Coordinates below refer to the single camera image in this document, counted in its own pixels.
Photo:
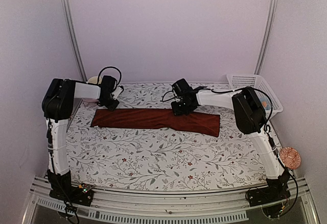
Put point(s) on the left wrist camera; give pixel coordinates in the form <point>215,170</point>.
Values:
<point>117,92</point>

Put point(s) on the left aluminium frame post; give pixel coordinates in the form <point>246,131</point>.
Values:
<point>73,39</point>

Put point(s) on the pink object at right edge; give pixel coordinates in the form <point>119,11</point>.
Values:
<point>290,157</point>

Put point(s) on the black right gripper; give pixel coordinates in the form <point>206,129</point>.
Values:
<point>177,110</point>

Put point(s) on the cream ribbed mug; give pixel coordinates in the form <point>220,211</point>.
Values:
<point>94,80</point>

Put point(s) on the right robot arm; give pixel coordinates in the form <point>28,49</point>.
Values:
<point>250,116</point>

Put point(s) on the right aluminium frame post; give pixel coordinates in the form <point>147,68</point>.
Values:
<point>266,36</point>

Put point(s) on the pink saucer plate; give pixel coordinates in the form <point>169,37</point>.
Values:
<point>91,100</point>

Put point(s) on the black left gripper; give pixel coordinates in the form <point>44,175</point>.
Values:
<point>112,107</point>

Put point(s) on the white plastic basket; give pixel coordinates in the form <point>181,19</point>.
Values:
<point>258,82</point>

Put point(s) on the aluminium frame post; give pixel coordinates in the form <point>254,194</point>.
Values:
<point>73,39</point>
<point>266,36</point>

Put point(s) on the dark red towel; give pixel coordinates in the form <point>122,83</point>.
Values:
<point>208,124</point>

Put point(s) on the front aluminium rail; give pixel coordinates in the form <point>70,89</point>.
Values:
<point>111,205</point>

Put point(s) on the blue patterned towel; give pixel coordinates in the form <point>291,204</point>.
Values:
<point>265,103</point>

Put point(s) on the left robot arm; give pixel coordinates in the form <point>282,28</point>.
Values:
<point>57,106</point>

